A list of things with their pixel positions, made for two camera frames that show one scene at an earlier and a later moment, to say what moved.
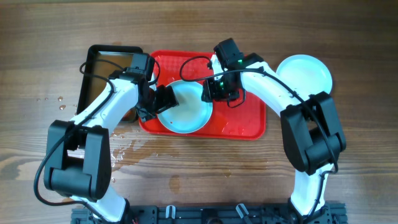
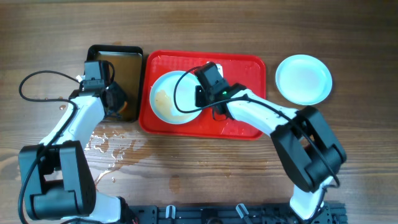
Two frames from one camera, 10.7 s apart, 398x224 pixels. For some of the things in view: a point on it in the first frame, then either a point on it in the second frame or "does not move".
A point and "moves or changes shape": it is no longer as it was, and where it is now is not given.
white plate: x=192 y=114 moves or changes shape
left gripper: x=168 y=99 to x=122 y=96
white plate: x=307 y=73 does not move
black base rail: x=213 y=214 does not move
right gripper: x=210 y=88 to x=200 y=101
